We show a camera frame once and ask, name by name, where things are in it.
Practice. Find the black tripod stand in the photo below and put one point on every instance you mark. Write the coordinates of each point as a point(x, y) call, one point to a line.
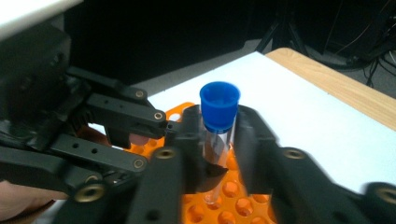
point(269, 35)

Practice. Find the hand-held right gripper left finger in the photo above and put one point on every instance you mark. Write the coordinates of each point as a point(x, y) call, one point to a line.
point(193, 146)

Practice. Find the orange plastic test tube rack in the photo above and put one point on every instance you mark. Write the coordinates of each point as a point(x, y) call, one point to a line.
point(236, 205)

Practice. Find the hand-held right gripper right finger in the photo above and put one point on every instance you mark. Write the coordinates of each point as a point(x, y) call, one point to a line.
point(255, 155)

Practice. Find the blue-capped glass test tube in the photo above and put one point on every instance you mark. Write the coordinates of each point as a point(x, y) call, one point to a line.
point(219, 105)

